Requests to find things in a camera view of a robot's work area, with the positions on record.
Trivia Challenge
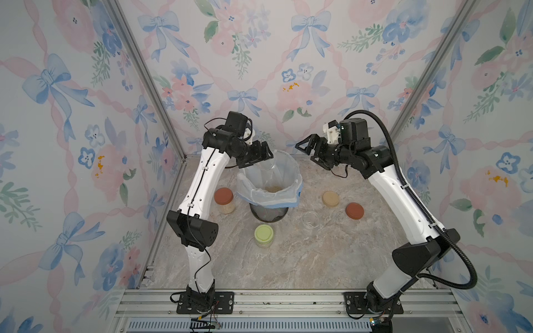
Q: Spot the white trash bag liner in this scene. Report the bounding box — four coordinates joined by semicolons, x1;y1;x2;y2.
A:
237;150;303;208

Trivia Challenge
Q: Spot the aluminium front rail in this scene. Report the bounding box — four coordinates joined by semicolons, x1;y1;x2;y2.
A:
109;289;472;332

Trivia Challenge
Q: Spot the green lid jar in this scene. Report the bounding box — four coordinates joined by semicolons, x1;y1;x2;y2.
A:
254;224;274;248

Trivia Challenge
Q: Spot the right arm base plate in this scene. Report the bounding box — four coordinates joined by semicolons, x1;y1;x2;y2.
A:
343;291;404;315

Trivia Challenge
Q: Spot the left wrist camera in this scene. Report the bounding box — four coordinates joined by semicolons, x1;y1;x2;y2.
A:
243;128;255;146

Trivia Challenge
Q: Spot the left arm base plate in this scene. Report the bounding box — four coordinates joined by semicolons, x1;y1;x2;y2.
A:
173;291;235;314

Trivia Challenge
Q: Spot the red jar lid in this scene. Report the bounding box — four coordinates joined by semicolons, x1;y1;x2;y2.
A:
345;203;364;220

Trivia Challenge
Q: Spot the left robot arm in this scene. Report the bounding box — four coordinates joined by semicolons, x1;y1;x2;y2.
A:
167;111;273;302

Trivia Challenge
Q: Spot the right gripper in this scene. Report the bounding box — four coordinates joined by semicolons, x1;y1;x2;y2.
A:
297;133;355;169

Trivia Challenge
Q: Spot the rice pile in bag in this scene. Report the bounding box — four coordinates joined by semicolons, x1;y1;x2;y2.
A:
265;186;283;193

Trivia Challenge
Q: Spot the left red lid jar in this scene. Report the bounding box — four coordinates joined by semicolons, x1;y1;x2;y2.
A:
214;187;235;215

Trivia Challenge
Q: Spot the black mesh trash bin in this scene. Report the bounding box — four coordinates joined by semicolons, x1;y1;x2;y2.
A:
250;204;289;223

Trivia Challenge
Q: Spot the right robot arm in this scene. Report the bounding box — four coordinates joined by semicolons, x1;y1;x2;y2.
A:
295;118;459;313

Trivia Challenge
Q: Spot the glass jar with rice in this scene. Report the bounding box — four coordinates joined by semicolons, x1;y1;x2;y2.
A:
302;211;321;233

